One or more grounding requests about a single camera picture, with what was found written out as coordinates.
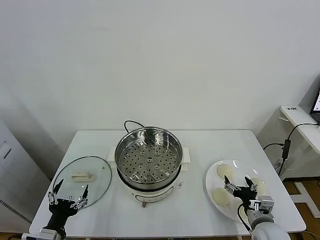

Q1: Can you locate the white side desk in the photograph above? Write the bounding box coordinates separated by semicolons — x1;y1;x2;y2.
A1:
279;104;320;218

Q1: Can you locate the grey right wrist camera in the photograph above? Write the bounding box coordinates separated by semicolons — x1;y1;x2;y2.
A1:
257;195;275;213

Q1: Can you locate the black power adapter cable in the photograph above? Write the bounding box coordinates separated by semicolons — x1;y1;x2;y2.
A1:
262;121;320;176

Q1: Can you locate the white cabinet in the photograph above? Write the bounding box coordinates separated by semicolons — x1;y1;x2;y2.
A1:
0;117;52;232

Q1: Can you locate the large white plate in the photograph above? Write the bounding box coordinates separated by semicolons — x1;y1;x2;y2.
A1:
205;159;274;224

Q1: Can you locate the black laptop screen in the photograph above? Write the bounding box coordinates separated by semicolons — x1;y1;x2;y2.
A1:
309;86;320;124

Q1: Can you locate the black pot power cord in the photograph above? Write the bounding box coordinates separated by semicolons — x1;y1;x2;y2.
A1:
123;120;148;134

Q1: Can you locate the round glass pot lid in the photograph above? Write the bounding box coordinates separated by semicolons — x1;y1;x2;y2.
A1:
52;155;113;210

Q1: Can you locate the white electric cooking pot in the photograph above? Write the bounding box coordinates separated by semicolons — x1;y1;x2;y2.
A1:
107;146;192;208

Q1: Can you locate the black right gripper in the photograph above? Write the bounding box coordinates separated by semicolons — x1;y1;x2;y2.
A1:
223;174;259;213

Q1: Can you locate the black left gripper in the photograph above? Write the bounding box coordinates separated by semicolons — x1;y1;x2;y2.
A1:
47;177;90;227

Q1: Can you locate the stainless steel steamer basket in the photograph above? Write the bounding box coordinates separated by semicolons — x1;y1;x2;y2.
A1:
114;126;184;191

